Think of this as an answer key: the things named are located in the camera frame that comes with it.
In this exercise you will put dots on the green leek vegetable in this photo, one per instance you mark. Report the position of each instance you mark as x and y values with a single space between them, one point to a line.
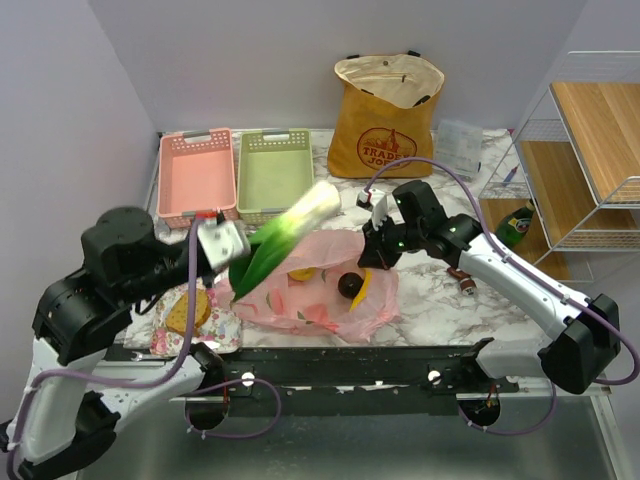
272 243

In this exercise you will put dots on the floral tray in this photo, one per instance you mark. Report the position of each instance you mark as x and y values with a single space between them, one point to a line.
223 328

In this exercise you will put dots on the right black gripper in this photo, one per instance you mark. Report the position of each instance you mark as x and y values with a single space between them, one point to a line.
374 253

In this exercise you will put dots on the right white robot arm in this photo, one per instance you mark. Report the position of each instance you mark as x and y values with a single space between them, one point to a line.
578 340

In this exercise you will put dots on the green plastic basket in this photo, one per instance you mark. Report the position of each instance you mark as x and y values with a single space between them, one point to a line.
275 168

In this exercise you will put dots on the yellow banana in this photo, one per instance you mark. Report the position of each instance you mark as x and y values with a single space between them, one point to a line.
363 290

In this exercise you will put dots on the dark brown round fruit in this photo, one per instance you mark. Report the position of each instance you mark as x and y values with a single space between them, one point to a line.
349 285

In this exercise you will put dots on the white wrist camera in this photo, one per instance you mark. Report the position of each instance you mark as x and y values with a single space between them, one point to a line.
222 243
374 201

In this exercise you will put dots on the bread slice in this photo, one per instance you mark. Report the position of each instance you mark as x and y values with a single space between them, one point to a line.
176 320

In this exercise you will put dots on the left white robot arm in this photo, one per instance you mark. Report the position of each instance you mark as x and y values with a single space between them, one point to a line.
69 417

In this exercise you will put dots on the blue pen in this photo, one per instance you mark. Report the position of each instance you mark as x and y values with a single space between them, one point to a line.
510 176

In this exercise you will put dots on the white wire wooden shelf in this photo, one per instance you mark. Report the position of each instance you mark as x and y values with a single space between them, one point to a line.
578 151

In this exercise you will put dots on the pink plastic grocery bag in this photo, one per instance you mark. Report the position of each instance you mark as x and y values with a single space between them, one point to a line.
315 307

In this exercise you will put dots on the black mounting rail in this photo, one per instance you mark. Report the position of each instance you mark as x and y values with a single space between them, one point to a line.
346 381

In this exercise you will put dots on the yellow lemon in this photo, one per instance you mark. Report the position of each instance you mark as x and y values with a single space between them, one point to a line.
302 275

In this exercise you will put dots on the yellow Trader Joe's tote bag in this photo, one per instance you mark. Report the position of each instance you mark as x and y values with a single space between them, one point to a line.
386 114

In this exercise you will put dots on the green glass bottle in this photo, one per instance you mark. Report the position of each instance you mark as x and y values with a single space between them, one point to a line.
514 227

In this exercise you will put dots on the clear plastic box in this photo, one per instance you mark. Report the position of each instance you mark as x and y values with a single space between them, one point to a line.
458 146

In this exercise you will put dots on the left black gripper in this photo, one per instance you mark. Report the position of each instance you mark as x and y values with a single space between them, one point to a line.
209 278

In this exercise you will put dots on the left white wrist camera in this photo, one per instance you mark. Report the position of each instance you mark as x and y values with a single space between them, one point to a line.
222 243

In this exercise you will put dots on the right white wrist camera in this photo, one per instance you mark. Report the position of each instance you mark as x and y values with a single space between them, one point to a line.
374 201

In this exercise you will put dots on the pink plastic basket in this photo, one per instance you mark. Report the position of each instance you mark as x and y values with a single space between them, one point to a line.
196 175

